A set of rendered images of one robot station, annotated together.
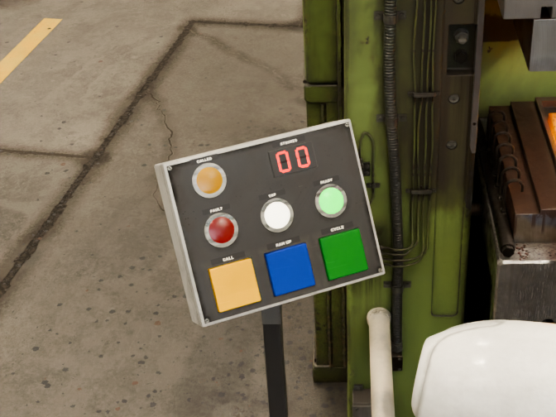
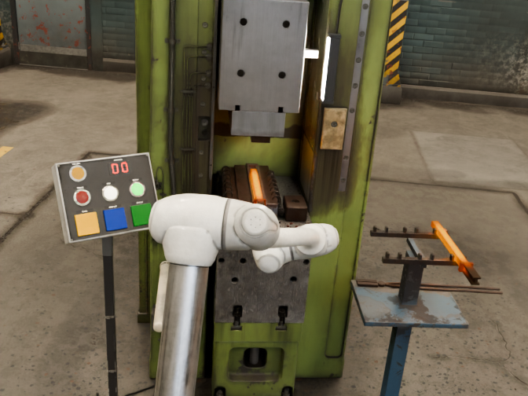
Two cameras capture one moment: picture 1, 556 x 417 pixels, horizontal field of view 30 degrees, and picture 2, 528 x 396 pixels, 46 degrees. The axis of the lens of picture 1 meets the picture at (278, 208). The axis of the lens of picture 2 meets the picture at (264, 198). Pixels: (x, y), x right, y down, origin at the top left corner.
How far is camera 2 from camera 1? 0.66 m
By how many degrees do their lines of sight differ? 14
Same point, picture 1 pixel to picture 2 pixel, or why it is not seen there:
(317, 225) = (130, 199)
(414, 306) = not seen: hidden behind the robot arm
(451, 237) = not seen: hidden behind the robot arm
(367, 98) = (160, 149)
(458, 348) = (167, 200)
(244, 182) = (95, 176)
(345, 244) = (143, 210)
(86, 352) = (10, 308)
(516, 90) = (238, 161)
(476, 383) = (173, 211)
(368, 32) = (161, 117)
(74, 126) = (15, 199)
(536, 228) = not seen: hidden behind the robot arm
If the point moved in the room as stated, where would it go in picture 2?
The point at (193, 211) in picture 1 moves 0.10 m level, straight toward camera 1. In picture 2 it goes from (68, 187) to (68, 199)
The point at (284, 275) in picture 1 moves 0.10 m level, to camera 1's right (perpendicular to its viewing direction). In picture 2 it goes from (111, 221) to (141, 221)
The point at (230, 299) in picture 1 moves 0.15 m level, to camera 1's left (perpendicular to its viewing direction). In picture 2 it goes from (84, 230) to (38, 231)
